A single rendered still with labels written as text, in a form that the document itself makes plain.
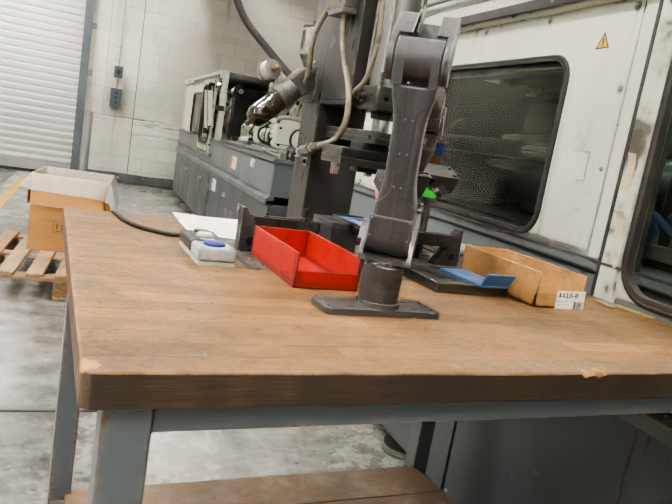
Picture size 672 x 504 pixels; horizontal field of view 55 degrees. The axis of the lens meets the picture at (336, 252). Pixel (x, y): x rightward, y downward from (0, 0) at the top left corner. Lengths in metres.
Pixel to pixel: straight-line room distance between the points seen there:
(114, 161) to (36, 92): 1.43
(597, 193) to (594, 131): 0.17
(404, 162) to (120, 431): 0.53
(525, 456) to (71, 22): 9.44
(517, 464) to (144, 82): 9.25
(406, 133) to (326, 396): 0.41
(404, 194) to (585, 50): 1.04
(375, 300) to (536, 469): 1.00
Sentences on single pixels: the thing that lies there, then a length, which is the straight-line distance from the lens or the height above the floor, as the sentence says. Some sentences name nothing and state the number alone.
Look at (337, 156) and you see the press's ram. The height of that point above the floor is 1.12.
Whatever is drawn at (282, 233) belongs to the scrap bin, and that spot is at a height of 0.95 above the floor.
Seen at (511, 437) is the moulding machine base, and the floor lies 0.42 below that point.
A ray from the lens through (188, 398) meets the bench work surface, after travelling 0.67.
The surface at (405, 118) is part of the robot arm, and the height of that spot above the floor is 1.20.
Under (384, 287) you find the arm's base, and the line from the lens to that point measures 0.97.
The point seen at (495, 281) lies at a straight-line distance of 1.28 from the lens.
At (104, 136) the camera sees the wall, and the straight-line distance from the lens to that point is 10.48.
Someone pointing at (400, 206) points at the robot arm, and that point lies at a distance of 0.96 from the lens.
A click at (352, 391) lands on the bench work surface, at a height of 0.88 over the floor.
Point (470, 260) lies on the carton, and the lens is 1.45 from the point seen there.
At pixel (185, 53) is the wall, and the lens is 10.58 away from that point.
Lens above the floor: 1.14
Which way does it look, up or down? 10 degrees down
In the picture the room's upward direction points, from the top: 10 degrees clockwise
